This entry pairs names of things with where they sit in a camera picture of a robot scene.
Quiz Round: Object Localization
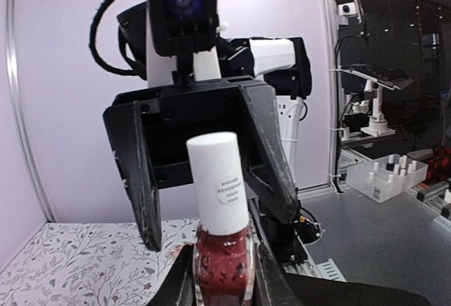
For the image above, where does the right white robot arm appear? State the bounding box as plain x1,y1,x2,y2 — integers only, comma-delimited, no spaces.
103,37,311,251

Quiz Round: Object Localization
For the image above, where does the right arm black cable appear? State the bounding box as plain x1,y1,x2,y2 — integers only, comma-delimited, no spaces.
87,0,149,78

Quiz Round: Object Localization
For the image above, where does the aluminium frame post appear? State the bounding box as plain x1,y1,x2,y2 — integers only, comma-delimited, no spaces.
321,0,344,195
3,0,57,224

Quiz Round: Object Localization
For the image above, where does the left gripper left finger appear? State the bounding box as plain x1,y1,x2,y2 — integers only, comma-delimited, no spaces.
147,245,196,306

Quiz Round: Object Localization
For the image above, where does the left aluminium frame post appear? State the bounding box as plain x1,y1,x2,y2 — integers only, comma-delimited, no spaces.
3,0,57,224

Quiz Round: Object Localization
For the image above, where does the red nail polish bottle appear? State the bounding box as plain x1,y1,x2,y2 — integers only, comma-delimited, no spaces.
192,224,255,306

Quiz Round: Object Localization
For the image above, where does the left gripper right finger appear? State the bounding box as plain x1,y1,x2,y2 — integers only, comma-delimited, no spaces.
252,245,303,306

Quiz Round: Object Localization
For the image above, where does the floral patterned table mat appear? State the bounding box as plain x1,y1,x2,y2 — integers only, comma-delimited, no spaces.
1,219,198,305

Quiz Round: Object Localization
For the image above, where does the right aluminium frame post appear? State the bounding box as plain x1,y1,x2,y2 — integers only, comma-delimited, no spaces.
321,0,344,195

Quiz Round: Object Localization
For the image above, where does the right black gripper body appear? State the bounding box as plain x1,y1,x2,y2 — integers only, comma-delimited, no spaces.
114,79,266,189

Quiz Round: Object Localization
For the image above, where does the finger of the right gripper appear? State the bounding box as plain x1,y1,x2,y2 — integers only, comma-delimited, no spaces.
103,101,162,252
237,84,299,224

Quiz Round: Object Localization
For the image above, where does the clear box of bottles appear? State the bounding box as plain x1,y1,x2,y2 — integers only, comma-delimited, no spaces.
346,154,428,203

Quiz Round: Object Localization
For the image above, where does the white nail polish cap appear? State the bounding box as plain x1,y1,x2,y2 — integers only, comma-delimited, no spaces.
186,132,249,236

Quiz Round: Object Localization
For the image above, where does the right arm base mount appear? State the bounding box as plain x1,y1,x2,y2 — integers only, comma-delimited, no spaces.
248,198,323,273

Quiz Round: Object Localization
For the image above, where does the background robot stand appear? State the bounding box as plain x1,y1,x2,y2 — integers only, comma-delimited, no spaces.
335,64,414,142

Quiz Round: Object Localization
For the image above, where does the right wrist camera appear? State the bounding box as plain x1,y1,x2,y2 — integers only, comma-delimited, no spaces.
146,0,221,87

